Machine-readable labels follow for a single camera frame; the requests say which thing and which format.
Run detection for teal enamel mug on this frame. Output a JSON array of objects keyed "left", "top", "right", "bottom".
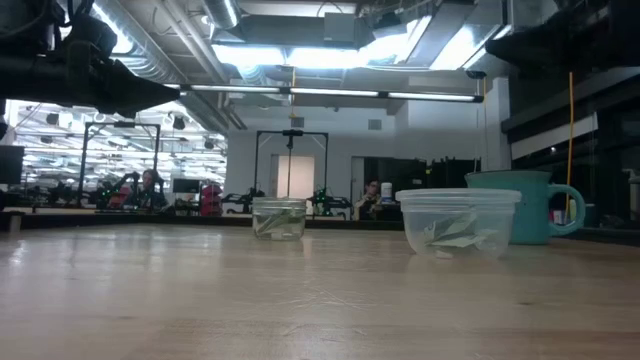
[{"left": 464, "top": 169, "right": 587, "bottom": 246}]

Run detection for long LED light bar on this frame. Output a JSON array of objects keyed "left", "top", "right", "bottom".
[{"left": 164, "top": 82, "right": 485, "bottom": 104}]

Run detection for silver ventilation duct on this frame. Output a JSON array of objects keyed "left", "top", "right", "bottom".
[{"left": 202, "top": 0, "right": 241, "bottom": 30}]

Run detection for green white sweetener packet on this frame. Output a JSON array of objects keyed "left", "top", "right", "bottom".
[
  {"left": 255, "top": 212, "right": 291, "bottom": 237},
  {"left": 423, "top": 219, "right": 454, "bottom": 247},
  {"left": 432, "top": 237, "right": 494, "bottom": 250},
  {"left": 447, "top": 213, "right": 489, "bottom": 240},
  {"left": 277, "top": 209, "right": 305, "bottom": 229}
]

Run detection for black monitor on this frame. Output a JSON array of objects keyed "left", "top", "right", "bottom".
[
  {"left": 0, "top": 144, "right": 25, "bottom": 185},
  {"left": 172, "top": 178, "right": 202, "bottom": 195}
]

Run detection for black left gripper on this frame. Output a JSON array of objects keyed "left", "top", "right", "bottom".
[{"left": 64, "top": 19, "right": 180, "bottom": 119}]

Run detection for clear plastic deli container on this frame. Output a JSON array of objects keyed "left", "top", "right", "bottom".
[{"left": 394, "top": 187, "right": 523, "bottom": 260}]

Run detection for small clear glass jar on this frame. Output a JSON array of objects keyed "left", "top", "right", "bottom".
[{"left": 251, "top": 196, "right": 308, "bottom": 242}]

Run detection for red equipment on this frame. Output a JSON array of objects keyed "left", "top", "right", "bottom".
[{"left": 199, "top": 183, "right": 224, "bottom": 217}]

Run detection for person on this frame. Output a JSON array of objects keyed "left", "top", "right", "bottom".
[
  {"left": 127, "top": 168, "right": 169, "bottom": 210},
  {"left": 352, "top": 178, "right": 384, "bottom": 221}
]

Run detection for grey ceiling unit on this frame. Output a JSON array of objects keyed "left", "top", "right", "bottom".
[{"left": 323, "top": 12, "right": 376, "bottom": 49}]

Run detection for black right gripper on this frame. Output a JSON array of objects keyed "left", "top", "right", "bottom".
[{"left": 485, "top": 0, "right": 614, "bottom": 69}]

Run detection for black gantry frame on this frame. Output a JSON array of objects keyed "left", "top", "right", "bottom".
[
  {"left": 253, "top": 129, "right": 330, "bottom": 206},
  {"left": 77, "top": 121, "right": 162, "bottom": 207}
]

